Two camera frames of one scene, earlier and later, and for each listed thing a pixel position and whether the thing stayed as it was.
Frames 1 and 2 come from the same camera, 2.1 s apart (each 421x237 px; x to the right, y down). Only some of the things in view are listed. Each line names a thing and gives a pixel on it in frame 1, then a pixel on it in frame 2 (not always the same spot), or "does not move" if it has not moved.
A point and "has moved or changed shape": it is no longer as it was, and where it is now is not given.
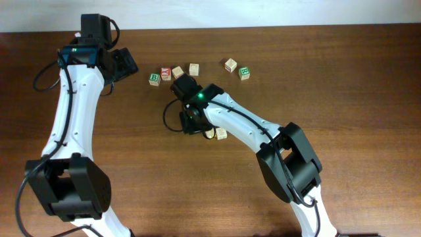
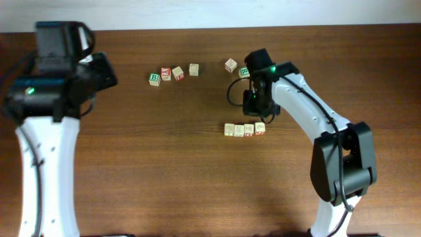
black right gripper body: (191, 126) -> (254, 103)
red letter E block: (177, 72) does not move
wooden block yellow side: (210, 133) has moved or changed shape
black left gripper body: (124, 66) -> (97, 70)
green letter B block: (154, 79) does not move
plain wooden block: (194, 69) does not move
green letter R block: (244, 73) does not move
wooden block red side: (230, 64) does not move
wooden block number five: (221, 133) has moved or changed shape
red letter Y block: (166, 74) does not move
